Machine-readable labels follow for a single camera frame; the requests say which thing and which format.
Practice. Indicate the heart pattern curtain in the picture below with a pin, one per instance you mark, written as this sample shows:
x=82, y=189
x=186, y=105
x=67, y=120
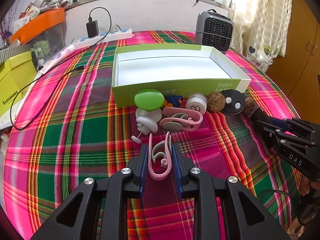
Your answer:
x=260, y=29

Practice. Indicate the black charger adapter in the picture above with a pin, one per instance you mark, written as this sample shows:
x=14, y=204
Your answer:
x=92, y=29

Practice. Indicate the pink grey clip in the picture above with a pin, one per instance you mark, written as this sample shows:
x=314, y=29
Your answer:
x=181, y=119
x=163, y=152

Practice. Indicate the black white round disc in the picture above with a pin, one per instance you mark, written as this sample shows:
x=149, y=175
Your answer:
x=234, y=101

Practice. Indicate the brown walnut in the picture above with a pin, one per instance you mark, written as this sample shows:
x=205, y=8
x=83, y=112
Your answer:
x=215, y=102
x=250, y=106

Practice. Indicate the white power strip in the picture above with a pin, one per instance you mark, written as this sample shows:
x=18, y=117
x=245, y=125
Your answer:
x=112, y=36

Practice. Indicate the yellow green shoe box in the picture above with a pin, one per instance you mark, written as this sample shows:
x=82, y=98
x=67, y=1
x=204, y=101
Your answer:
x=16, y=72

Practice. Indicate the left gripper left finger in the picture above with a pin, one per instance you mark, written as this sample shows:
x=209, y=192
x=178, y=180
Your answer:
x=98, y=208

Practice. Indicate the plaid bed cover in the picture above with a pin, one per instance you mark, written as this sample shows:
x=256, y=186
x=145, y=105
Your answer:
x=81, y=133

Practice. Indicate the white round cap jar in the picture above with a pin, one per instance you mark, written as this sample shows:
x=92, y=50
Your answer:
x=197, y=102

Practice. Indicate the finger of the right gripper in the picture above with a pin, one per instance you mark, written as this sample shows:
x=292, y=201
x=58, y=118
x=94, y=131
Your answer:
x=295, y=126
x=295, y=135

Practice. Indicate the green white open box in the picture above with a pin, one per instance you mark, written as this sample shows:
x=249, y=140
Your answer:
x=173, y=69

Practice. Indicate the orange lid storage bin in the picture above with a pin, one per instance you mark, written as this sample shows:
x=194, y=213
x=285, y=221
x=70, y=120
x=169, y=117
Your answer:
x=44, y=34

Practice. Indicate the grey space heater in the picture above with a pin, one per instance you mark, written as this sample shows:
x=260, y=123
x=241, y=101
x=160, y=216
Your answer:
x=214, y=30

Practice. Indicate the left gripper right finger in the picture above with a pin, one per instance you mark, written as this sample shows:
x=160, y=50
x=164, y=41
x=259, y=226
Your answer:
x=222, y=207

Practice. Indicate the blue orange cord toy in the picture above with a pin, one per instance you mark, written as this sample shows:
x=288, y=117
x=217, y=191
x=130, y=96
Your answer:
x=172, y=101

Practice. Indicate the brown walnut right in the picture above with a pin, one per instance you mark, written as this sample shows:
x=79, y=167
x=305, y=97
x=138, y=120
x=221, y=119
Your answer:
x=250, y=106

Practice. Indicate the brown walnut left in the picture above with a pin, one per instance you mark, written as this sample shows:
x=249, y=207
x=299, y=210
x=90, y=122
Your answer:
x=215, y=102

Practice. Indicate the green white mushroom toy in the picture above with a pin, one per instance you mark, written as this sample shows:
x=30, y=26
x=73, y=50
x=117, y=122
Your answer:
x=148, y=113

